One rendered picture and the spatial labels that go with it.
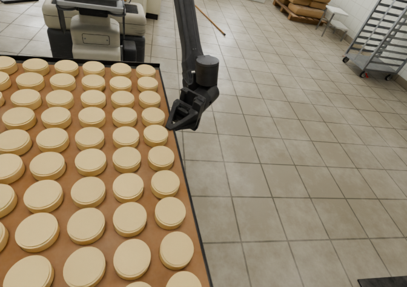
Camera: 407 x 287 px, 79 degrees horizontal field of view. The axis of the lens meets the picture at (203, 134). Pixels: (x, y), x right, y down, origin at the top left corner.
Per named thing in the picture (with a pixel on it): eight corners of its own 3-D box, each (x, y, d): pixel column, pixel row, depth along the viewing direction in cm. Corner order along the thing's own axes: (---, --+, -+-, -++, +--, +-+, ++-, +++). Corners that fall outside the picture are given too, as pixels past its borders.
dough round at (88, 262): (74, 301, 31) (72, 297, 30) (59, 266, 33) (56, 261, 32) (112, 273, 34) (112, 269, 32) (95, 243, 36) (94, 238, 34)
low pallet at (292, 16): (271, 2, 583) (272, -3, 576) (300, 8, 603) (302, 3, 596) (291, 22, 499) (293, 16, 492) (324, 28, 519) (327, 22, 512)
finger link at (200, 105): (178, 145, 56) (198, 123, 62) (183, 122, 51) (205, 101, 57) (154, 130, 57) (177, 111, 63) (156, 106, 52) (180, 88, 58)
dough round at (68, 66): (72, 80, 58) (71, 73, 57) (51, 74, 58) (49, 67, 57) (82, 69, 62) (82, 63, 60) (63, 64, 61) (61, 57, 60)
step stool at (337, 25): (341, 42, 472) (356, 17, 442) (320, 37, 467) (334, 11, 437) (333, 32, 505) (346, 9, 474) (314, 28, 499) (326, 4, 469)
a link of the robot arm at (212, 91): (220, 100, 70) (202, 95, 72) (221, 79, 66) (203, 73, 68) (208, 112, 65) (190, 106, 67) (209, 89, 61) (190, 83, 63)
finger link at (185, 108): (177, 150, 57) (197, 129, 63) (181, 128, 52) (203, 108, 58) (153, 136, 58) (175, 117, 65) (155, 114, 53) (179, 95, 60)
